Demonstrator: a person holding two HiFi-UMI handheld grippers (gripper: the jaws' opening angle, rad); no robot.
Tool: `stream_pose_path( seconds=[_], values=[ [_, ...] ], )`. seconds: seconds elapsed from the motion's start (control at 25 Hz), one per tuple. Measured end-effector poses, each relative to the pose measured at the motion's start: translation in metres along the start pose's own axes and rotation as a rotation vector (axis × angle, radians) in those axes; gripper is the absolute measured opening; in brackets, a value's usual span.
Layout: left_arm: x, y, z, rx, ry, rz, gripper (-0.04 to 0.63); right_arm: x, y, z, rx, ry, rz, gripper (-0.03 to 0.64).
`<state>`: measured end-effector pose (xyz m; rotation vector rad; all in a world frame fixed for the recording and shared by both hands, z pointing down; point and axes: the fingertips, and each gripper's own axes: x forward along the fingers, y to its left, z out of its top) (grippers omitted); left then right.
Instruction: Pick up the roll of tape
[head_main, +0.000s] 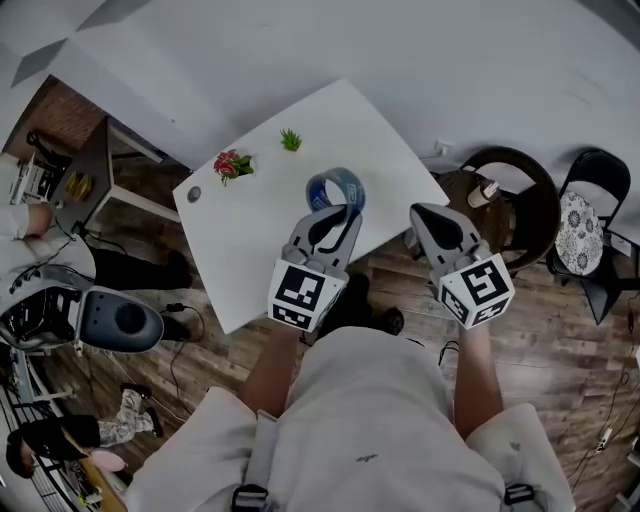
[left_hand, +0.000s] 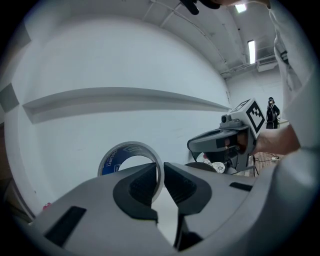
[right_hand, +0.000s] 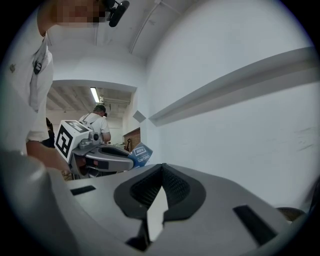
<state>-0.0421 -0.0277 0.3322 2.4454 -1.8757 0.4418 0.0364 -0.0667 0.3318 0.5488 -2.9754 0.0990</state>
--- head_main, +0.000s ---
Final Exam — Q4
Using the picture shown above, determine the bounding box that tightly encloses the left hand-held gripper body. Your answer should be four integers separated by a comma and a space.
266, 243, 350, 333

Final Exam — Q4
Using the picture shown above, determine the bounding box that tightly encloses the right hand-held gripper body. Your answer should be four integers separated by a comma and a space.
430, 243, 517, 330

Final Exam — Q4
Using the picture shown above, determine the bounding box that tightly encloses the grey-blue tape roll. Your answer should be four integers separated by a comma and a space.
305, 166, 367, 227

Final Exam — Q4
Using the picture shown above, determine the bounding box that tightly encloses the person's right forearm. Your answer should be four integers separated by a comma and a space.
451, 322, 504, 442

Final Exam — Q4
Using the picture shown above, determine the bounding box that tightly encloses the person's left forearm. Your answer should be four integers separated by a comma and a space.
239, 323, 302, 420

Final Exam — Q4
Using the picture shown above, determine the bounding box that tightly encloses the beige paper cup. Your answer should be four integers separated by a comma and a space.
466, 179, 502, 209

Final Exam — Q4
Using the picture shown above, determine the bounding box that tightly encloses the person's left leg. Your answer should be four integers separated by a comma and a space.
318, 273, 373, 342

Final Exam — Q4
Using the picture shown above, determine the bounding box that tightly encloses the person's leg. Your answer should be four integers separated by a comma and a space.
374, 306, 406, 338
318, 273, 373, 342

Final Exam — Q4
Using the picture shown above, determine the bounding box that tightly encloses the person's right leg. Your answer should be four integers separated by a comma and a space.
374, 306, 406, 338

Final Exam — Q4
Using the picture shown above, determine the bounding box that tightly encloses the dark brown wicker chair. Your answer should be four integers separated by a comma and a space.
429, 145, 562, 280

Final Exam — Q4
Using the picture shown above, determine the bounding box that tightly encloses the small green potted plant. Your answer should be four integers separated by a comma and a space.
278, 127, 304, 153

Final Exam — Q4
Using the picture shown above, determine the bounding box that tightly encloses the red flower potted plant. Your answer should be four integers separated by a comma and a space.
212, 148, 256, 188

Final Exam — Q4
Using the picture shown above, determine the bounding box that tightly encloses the floral round seat cushion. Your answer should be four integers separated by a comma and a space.
554, 191, 605, 276

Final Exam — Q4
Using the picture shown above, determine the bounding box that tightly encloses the black folding chair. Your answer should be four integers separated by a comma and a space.
544, 147, 640, 327

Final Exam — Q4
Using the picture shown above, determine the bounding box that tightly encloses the person's white shirt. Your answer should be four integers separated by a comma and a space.
123, 326, 577, 512

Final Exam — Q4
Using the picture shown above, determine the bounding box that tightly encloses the grey and white robot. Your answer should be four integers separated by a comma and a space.
0, 285, 166, 356

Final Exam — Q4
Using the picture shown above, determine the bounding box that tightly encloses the grey side table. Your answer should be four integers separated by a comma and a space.
49, 115, 194, 235

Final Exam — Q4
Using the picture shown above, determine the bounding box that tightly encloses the pink soft object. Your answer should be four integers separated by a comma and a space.
89, 447, 130, 473

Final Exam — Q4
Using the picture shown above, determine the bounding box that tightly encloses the white storage box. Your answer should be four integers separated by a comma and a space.
8, 151, 52, 207

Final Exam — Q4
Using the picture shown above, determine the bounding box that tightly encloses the long black floor cable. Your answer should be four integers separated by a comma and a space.
568, 367, 640, 494

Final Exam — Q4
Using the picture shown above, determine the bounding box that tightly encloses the white wire rack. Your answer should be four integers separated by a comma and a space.
0, 344, 67, 504

